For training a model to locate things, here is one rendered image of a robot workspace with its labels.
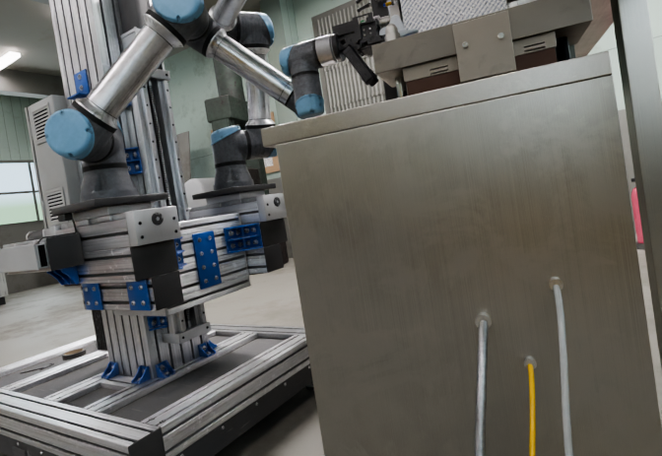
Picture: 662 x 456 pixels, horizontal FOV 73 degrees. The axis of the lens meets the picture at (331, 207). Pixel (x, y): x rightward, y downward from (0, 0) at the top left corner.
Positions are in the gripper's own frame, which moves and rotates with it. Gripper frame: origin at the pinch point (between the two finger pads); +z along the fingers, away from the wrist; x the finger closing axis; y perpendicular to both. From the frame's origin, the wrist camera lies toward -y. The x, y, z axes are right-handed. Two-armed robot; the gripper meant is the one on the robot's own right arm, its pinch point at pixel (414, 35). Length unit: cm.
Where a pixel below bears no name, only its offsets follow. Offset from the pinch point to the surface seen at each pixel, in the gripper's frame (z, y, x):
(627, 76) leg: 46, -18, 14
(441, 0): 7.7, 6.2, -0.3
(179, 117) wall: -430, 123, 472
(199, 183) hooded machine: -340, 7, 372
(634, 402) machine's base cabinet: 31, -78, -26
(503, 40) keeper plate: 18.6, -12.3, -22.0
